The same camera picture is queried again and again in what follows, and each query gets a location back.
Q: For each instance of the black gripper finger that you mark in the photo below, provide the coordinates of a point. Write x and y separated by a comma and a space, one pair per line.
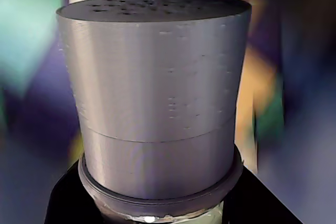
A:
257, 208
65, 203

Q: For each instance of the gray capped salt shaker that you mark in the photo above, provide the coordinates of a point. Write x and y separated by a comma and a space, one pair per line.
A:
157, 77

